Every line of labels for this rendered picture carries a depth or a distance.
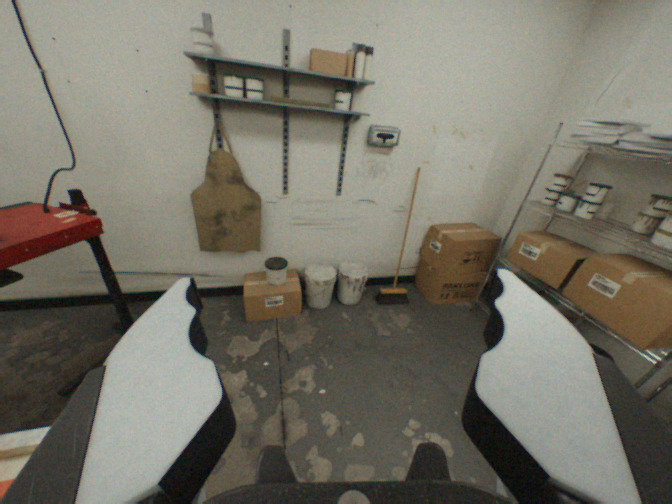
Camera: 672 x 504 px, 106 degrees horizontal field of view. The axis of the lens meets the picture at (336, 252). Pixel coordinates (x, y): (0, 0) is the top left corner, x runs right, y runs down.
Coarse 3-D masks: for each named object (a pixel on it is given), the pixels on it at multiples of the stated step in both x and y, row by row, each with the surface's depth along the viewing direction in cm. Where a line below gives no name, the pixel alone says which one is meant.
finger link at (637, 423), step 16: (608, 368) 6; (608, 384) 6; (624, 384) 6; (608, 400) 6; (624, 400) 6; (640, 400) 6; (624, 416) 5; (640, 416) 5; (656, 416) 5; (624, 432) 5; (640, 432) 5; (656, 432) 5; (624, 448) 5; (640, 448) 5; (656, 448) 5; (640, 464) 5; (656, 464) 5; (640, 480) 4; (656, 480) 4; (544, 496) 5; (560, 496) 4; (640, 496) 4; (656, 496) 4
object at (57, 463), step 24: (96, 384) 6; (72, 408) 6; (96, 408) 6; (48, 432) 5; (72, 432) 5; (48, 456) 5; (72, 456) 5; (24, 480) 5; (48, 480) 5; (72, 480) 5
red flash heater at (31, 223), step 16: (16, 208) 136; (32, 208) 138; (64, 208) 145; (80, 208) 141; (0, 224) 120; (16, 224) 121; (32, 224) 123; (48, 224) 124; (64, 224) 126; (80, 224) 128; (96, 224) 135; (0, 240) 108; (16, 240) 110; (32, 240) 112; (48, 240) 118; (64, 240) 124; (80, 240) 130; (0, 256) 104; (16, 256) 109; (32, 256) 114
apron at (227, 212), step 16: (208, 160) 188; (224, 160) 191; (208, 176) 193; (224, 176) 196; (240, 176) 199; (192, 192) 196; (208, 192) 198; (224, 192) 202; (240, 192) 204; (256, 192) 207; (208, 208) 203; (224, 208) 209; (240, 208) 209; (256, 208) 214; (208, 224) 209; (224, 224) 215; (240, 224) 215; (256, 224) 220; (208, 240) 216; (224, 240) 221; (240, 240) 222; (256, 240) 228
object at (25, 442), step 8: (16, 432) 61; (24, 432) 61; (32, 432) 61; (40, 432) 61; (0, 440) 59; (8, 440) 59; (16, 440) 59; (24, 440) 59; (32, 440) 60; (40, 440) 60; (0, 448) 58; (8, 448) 58; (16, 448) 58; (24, 448) 59; (32, 448) 59; (0, 456) 58; (8, 456) 59
